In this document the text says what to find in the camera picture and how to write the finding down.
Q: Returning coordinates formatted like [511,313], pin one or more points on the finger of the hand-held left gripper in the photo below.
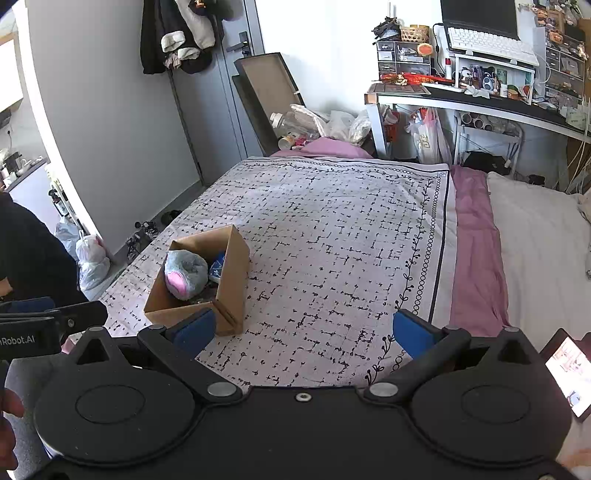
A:
[83,316]

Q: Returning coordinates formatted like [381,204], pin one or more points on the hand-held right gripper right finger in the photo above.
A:
[413,332]

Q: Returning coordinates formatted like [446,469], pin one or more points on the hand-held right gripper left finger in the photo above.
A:
[196,330]

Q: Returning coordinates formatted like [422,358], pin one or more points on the grey plush slipper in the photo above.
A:
[184,274]

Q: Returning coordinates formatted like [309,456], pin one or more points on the brown cardboard box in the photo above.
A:
[231,277]

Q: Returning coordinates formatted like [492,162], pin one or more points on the blue tissue pack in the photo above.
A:
[217,267]

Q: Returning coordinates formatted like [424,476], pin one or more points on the person's left hand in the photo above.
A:
[9,415]

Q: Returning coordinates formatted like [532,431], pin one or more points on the white plastic bag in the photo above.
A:
[92,261]

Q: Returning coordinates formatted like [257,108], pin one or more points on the person's dark clothing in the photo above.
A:
[32,258]

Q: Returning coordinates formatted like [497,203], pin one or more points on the pair of dark shoes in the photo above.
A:
[141,237]

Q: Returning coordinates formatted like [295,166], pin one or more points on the white black-printed blanket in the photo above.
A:
[323,240]

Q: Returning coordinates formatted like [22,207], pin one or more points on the white duvet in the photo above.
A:
[540,249]

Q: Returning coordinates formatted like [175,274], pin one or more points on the smartphone with lit screen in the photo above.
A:
[570,374]

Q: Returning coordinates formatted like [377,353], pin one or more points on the red-printed plastic bag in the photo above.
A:
[427,136]

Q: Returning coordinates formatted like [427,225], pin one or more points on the pile of clear plastic bags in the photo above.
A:
[337,122]

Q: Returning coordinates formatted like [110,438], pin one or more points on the grey door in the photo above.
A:
[240,92]

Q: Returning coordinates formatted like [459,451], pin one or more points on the white desk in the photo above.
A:
[485,99]

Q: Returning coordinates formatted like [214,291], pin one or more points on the large flat cardboard box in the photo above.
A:
[268,92]

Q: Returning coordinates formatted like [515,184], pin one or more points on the small grey drawer organizer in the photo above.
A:
[401,57]

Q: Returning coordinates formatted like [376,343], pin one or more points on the white monitor riser shelf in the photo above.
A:
[494,67]

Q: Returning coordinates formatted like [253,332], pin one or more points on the black hanging jacket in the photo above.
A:
[152,37]

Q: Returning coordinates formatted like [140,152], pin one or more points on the white keyboard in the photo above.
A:
[491,46]

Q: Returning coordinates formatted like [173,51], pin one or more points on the white hanging garment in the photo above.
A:
[194,32]

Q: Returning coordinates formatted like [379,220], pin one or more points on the wicker basket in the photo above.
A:
[414,34]

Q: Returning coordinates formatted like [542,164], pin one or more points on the wooden drawer organizer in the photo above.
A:
[563,60]

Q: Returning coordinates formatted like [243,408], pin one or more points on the black monitor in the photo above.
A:
[480,16]

